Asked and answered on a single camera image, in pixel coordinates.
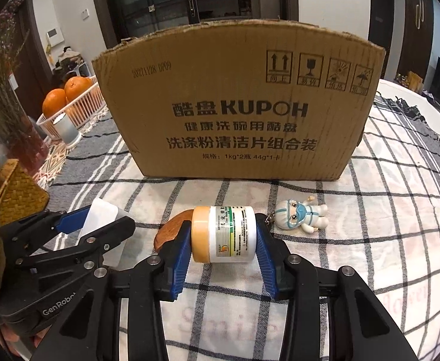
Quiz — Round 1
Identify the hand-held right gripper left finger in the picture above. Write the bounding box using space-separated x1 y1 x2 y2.
30 220 193 361

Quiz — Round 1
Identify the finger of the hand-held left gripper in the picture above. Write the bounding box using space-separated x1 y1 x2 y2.
14 217 137 272
0 205 93 253

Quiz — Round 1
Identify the white plastic fruit basket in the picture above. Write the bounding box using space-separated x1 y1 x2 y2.
36 79 110 140

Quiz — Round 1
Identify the woven yellow tissue box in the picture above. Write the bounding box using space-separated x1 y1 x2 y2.
0 158 50 227

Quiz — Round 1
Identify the person's left hand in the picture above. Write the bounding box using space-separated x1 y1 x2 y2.
0 326 42 361

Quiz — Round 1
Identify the white charger plug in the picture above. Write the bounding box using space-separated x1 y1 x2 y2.
79 197 131 272

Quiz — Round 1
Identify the glass vase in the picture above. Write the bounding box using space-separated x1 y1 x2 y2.
0 90 50 175

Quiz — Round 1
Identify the grey white checked tablecloth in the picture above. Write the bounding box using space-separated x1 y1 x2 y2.
43 94 440 361

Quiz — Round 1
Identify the brown wooden piece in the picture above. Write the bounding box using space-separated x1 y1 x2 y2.
154 211 194 251

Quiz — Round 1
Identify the small white cup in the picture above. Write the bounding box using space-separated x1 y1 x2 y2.
52 114 82 146

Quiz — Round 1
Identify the white bottle with yellow cap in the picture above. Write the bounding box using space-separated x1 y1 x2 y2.
191 205 258 264

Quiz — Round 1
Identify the dark doorway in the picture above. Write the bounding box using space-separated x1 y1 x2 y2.
369 0 396 80

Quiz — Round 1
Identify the orange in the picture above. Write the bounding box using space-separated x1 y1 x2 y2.
64 76 93 103
42 88 67 119

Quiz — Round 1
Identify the white stool with toys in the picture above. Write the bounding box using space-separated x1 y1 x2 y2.
52 46 95 83

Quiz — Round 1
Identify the white and blue figurine keychain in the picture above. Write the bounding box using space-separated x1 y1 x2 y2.
266 194 330 236

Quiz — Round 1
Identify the white wall panel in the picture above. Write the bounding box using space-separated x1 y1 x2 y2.
47 27 66 47

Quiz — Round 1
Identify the dark wooden room door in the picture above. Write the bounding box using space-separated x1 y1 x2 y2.
14 0 52 110

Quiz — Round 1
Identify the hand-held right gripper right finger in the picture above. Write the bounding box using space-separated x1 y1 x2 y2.
255 214 420 361

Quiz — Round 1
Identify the dark wooden cabinet door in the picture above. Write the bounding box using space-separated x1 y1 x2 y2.
403 0 435 83

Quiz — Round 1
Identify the brown cardboard box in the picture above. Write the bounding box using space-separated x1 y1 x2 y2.
92 19 387 182

